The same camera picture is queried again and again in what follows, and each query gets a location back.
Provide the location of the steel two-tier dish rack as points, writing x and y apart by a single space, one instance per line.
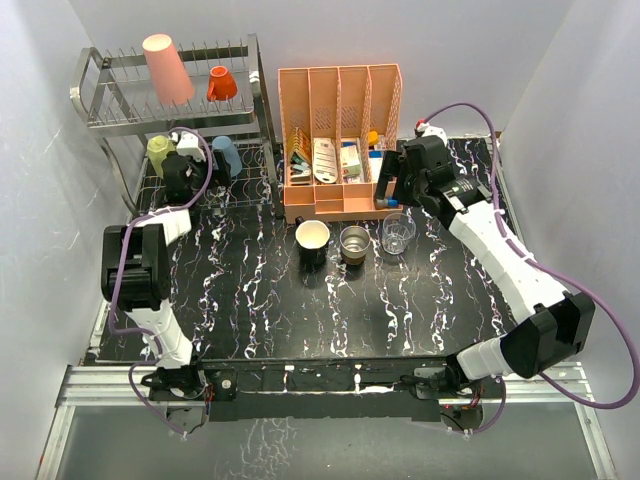
114 97

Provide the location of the orange booklet stack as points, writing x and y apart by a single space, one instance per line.
299 146

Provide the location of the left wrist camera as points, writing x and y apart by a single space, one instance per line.
188 145

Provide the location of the blue white box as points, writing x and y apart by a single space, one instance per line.
375 158

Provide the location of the clear faceted glass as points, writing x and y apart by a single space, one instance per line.
397 230

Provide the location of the tall pink cup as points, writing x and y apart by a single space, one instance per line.
169 77

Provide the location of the peach plastic desk organizer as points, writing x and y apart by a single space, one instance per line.
343 103

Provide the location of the green white medicine box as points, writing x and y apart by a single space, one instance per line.
350 160

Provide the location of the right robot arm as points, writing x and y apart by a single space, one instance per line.
552 323

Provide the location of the aluminium rail frame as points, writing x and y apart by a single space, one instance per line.
322 420

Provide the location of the light green mug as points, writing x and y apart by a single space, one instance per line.
157 150

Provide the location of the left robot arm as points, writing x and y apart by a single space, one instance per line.
136 280

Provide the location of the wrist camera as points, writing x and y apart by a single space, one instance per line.
188 145
425 129

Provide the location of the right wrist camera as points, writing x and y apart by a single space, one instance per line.
425 129

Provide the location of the yellow capped bottle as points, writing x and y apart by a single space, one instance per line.
373 138

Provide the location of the blue capped small bottle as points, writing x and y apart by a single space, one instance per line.
386 203

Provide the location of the orange ceramic mug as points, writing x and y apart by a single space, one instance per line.
222 85

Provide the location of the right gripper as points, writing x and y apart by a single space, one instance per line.
389 170

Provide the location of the black mug white inside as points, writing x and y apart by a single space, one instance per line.
312 238

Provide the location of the white barcode card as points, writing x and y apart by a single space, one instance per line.
324 161

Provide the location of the cream and brown tumbler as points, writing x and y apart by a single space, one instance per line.
354 243

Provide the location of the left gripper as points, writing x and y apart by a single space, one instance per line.
222 175

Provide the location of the blue plastic cup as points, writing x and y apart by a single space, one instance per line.
226 146

